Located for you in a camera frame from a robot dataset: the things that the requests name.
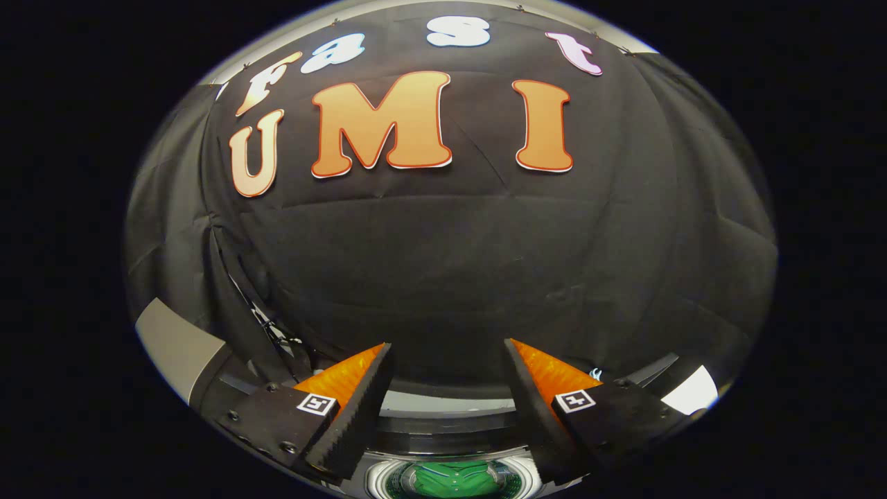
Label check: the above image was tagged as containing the black backdrop cloth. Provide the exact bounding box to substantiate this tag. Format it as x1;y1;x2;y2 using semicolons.
125;3;777;403

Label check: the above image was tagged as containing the grey-brown table board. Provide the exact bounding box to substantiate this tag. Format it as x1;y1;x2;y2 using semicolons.
135;298;231;406

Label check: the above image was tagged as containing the green polo shirt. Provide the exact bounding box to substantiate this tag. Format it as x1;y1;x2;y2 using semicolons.
395;461;515;499

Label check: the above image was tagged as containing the grey washing machine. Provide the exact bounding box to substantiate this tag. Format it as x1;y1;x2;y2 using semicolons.
191;350;701;499

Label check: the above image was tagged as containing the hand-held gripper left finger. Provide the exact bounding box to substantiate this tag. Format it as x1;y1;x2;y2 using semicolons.
215;343;394;482

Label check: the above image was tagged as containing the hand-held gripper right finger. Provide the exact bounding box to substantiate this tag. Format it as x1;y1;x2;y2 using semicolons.
504;339;704;484

